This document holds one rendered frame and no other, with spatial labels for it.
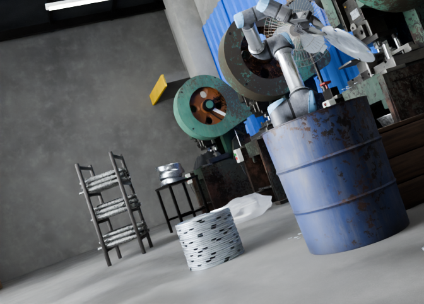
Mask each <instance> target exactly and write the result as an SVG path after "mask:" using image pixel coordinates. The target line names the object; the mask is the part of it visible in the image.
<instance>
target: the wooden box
mask: <svg viewBox="0 0 424 304"><path fill-rule="evenodd" d="M378 131H379V134H380V136H382V143H383V145H384V149H385V151H386V154H387V157H388V160H389V163H390V166H391V169H392V172H393V174H394V177H395V178H396V183H397V187H398V189H399V193H400V195H401V198H402V200H403V204H404V207H405V210H407V209H409V208H412V207H414V206H417V205H419V204H421V203H423V202H424V113H422V114H420V115H416V116H414V117H410V118H408V119H405V120H402V121H399V122H396V123H394V124H391V125H388V126H385V127H382V128H380V129H378Z"/></svg>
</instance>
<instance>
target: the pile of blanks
mask: <svg viewBox="0 0 424 304"><path fill-rule="evenodd" d="M175 228H176V230H177V233H178V236H179V238H180V240H179V242H180V243H181V245H182V247H183V251H184V253H185V254H184V255H185V257H186V259H187V263H188V266H189V269H190V271H200V270H203V269H207V268H210V267H214V266H217V265H219V264H222V263H224V262H226V261H229V260H232V259H234V258H236V257H237V256H239V255H240V254H242V253H243V252H244V248H243V245H242V242H241V239H240V236H239V233H238V231H237V228H236V226H235V223H234V219H233V216H232V214H231V212H230V208H228V209H227V210H225V211H222V212H220V213H218V214H215V215H213V216H210V217H208V218H204V219H202V220H199V221H196V222H193V223H190V224H188V225H184V226H180V227H175Z"/></svg>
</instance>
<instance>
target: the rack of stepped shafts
mask: <svg viewBox="0 0 424 304"><path fill-rule="evenodd" d="M109 156H110V159H111V162H112V165H113V168H114V170H111V171H108V172H105V173H102V174H100V175H96V176H95V173H94V171H93V167H92V165H89V166H88V167H80V166H79V163H77V164H74V165H75V167H76V171H77V173H78V177H79V180H80V183H79V184H80V185H81V186H82V187H81V190H83V192H80V193H79V194H80V195H82V194H84V195H85V198H86V201H87V204H88V207H89V210H90V213H91V217H92V219H91V222H93V223H94V225H95V229H96V231H97V235H98V238H99V240H100V242H99V244H100V245H101V247H99V248H98V250H101V249H102V250H103V254H104V256H105V260H106V262H107V265H108V267H109V266H111V265H112V264H111V261H110V257H109V254H108V251H110V250H112V249H113V248H115V250H116V252H117V256H118V258H119V259H120V258H122V256H121V252H120V250H119V246H118V245H120V244H122V243H126V242H129V241H131V240H134V239H135V238H137V239H138V243H139V246H140V249H141V252H142V254H145V253H146V250H145V248H144V245H143V241H142V239H144V238H145V237H147V240H148V243H149V246H150V248H151V247H153V244H152V241H151V238H150V234H149V231H150V229H149V228H147V227H148V226H147V224H146V222H145V220H144V217H143V214H142V212H141V208H140V206H141V203H140V202H138V201H139V199H138V198H137V195H136V193H135V191H134V187H133V184H132V182H131V179H132V178H131V176H130V173H129V172H128V170H127V166H126V163H125V161H124V157H123V155H122V154H121V155H119V156H118V155H113V152H112V151H111V152H109ZM115 158H116V159H120V160H121V163H122V166H123V168H118V167H117V164H116V162H115ZM81 170H89V171H90V173H91V178H88V179H87V180H86V181H84V178H83V175H82V172H81ZM118 185H119V186H120V188H121V192H122V195H123V197H120V198H117V199H114V200H112V201H109V202H105V203H104V201H103V198H102V195H101V192H102V191H105V190H107V189H111V188H113V187H116V186H118ZM124 185H129V187H130V190H131V193H132V194H131V195H128V196H127V194H126V190H125V188H124ZM95 192H96V193H95ZM91 196H98V198H99V201H100V205H98V206H97V207H96V208H93V206H92V203H91V200H90V197H91ZM133 203H135V204H133ZM133 208H134V209H133ZM95 211H99V212H96V213H95ZM126 211H128V213H129V216H130V219H131V222H132V223H131V224H129V225H126V226H123V227H120V228H117V229H115V230H113V228H112V225H111V222H110V219H109V218H110V217H112V216H115V215H117V214H121V213H124V212H126ZM134 211H138V214H139V217H140V220H141V221H139V222H136V220H135V218H134V215H133V212H134ZM96 215H98V216H97V217H96ZM97 220H99V221H97ZM103 222H107V225H108V228H109V232H107V233H106V234H104V235H102V233H101V231H100V227H99V224H100V223H103ZM141 225H142V226H141ZM105 237H107V238H106V239H105V240H104V239H103V238H105ZM106 242H107V243H106ZM105 243H106V244H105Z"/></svg>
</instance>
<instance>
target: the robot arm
mask: <svg viewBox="0 0 424 304"><path fill-rule="evenodd" d="M292 11H293V10H292V9H290V8H289V7H288V6H285V5H284V4H281V3H279V2H277V1H275V0H259V2H258V4H257V5H256V6H253V7H251V8H249V9H246V10H244V11H241V12H239V13H237V14H235V15H234V16H233V18H234V20H235V23H236V26H237V28H242V30H243V33H244V35H245V37H246V40H247V42H248V44H249V46H248V48H249V52H250V53H251V54H252V55H253V56H254V57H256V58H258V59H262V60H266V59H270V58H273V57H274V58H275V59H276V60H277V61H279V64H280V66H281V69H282V72H283V74H284V77H285V79H286V82H287V85H288V87H289V89H290V95H289V97H290V98H289V99H286V98H282V99H279V100H277V101H275V102H274V103H272V104H271V105H270V106H269V107H268V113H269V116H270V118H271V122H272V123H273V127H274V128H275V127H277V126H279V125H282V124H284V123H286V122H289V121H291V120H293V119H296V118H299V117H301V116H303V115H306V114H309V113H311V112H315V111H316V110H317V105H316V102H315V97H314V92H313V91H312V90H309V88H308V87H305V85H304V83H303V80H302V77H301V75H300V73H299V71H298V68H297V65H296V63H295V60H294V58H293V56H292V54H293V50H294V48H295V47H294V44H293V42H292V40H291V38H290V36H289V34H287V33H286V32H283V33H279V34H277V35H275V36H272V37H269V38H267V39H265V40H261V38H260V36H259V32H258V30H257V27H256V24H255V22H256V21H259V20H261V19H263V18H266V17H268V16H271V17H273V18H275V19H277V20H278V21H282V22H284V23H286V24H287V23H288V24H290V25H293V26H294V30H293V31H294V32H297V33H299V34H301V35H303V34H305V33H306V34H312V36H314V37H317V36H325V35H327V34H326V33H325V32H322V31H320V29H322V28H323V27H324V25H323V24H322V22H321V21H320V20H319V19H318V18H317V17H316V16H313V15H312V12H311V11H310V10H307V11H300V12H296V13H292ZM310 23H311V24H312V25H313V26H315V27H313V26H312V27H310V28H309V24H310Z"/></svg>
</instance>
